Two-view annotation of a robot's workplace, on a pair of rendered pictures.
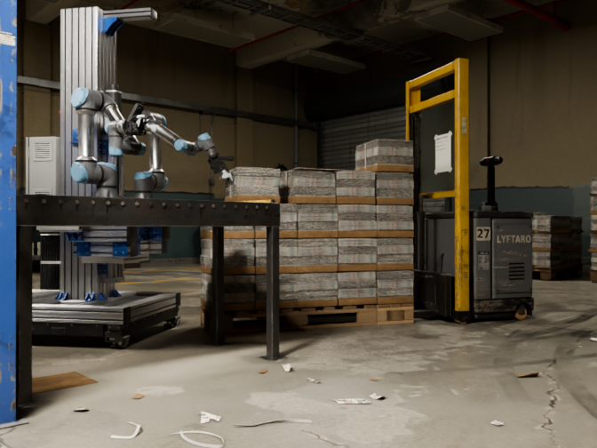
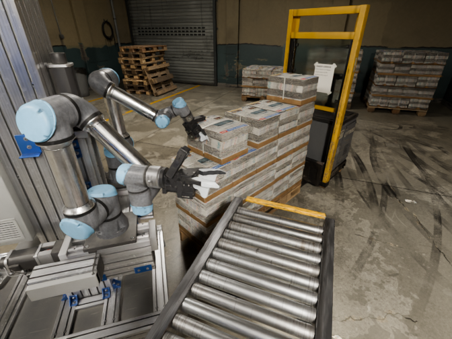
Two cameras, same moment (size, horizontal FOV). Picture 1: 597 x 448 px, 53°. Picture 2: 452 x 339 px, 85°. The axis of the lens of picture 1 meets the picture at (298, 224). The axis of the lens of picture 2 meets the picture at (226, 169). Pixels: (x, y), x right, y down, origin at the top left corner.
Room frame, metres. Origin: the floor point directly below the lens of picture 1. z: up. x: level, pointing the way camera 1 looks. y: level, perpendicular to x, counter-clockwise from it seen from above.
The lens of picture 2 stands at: (2.48, 1.04, 1.64)
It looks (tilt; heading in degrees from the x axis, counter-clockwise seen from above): 29 degrees down; 334
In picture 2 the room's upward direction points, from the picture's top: straight up
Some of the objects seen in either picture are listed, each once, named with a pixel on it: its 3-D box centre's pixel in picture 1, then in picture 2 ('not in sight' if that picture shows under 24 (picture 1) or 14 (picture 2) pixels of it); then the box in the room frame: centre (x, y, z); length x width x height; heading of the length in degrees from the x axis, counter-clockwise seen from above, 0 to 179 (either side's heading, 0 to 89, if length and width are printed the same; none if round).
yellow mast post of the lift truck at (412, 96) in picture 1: (413, 190); (285, 97); (4.86, -0.92, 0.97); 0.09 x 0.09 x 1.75; 19
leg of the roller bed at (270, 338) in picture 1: (273, 292); not in sight; (3.13, 0.13, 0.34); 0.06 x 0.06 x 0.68; 42
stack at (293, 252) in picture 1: (289, 265); (239, 184); (4.17, 0.07, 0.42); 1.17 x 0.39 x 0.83; 109
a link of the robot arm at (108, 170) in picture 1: (105, 174); (103, 200); (3.54, 1.13, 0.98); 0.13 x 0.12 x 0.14; 144
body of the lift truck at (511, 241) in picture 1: (476, 262); (317, 140); (4.67, -1.38, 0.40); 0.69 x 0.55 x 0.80; 19
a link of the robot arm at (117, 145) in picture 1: (118, 147); (142, 196); (3.30, 0.98, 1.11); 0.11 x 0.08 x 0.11; 144
